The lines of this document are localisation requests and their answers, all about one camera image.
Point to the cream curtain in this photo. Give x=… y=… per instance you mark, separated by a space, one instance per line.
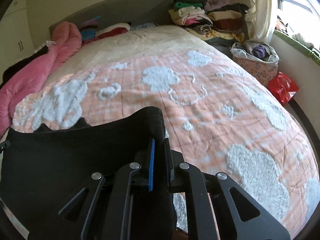
x=261 y=20

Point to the black garment on quilt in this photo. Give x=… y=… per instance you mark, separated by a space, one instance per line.
x=12 y=70

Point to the striped colourful pillow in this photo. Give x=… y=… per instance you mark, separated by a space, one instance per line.
x=89 y=28

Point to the grey headboard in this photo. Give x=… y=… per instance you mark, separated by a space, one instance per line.
x=110 y=12

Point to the red plastic bag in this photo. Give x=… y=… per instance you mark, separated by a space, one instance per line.
x=282 y=88

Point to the pile of folded clothes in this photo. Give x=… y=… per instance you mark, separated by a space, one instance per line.
x=217 y=22

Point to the black sweater with orange cuffs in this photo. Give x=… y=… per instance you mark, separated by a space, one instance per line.
x=40 y=169

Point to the peach floral bedspread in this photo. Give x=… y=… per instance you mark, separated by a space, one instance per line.
x=217 y=114

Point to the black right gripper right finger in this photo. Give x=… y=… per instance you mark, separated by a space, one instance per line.
x=218 y=207

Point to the floral laundry basket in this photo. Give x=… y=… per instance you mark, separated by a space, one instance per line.
x=259 y=59

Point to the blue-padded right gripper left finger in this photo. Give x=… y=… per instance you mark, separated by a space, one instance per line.
x=101 y=208

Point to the red and white folded clothes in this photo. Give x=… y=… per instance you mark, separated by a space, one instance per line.
x=113 y=30

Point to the pink quilt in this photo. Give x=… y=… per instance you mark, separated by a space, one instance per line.
x=33 y=76

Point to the white wardrobe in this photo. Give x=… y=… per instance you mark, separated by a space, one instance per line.
x=15 y=37

